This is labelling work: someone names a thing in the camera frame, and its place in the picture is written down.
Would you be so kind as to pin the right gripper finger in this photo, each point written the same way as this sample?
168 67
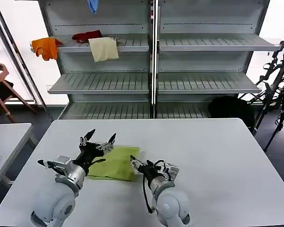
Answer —
136 169
136 162

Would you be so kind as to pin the white side table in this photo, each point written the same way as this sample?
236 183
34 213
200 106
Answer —
7 142

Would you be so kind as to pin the large black bag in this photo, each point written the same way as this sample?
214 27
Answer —
229 111

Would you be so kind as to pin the black tripod stand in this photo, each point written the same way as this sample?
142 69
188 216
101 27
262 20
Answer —
282 118

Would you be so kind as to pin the green shirt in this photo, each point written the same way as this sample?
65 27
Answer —
116 165

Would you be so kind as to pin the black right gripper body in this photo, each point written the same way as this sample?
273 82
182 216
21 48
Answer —
150 171

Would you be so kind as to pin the brown wooden chair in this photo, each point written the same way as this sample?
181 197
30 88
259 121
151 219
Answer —
0 67

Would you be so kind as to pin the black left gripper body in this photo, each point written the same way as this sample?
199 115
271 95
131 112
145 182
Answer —
90 152

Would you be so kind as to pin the grey metal shelf rack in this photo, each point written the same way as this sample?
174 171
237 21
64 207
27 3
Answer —
109 82

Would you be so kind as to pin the slanted metal frame post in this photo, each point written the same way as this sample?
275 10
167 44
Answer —
15 43

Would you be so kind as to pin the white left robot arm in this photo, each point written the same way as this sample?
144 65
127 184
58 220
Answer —
54 201

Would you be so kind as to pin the small dark bag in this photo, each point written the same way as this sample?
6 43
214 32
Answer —
3 86

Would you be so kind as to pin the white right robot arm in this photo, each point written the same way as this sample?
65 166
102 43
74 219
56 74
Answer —
170 203

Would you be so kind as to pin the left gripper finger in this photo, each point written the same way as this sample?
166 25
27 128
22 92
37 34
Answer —
85 139
107 146

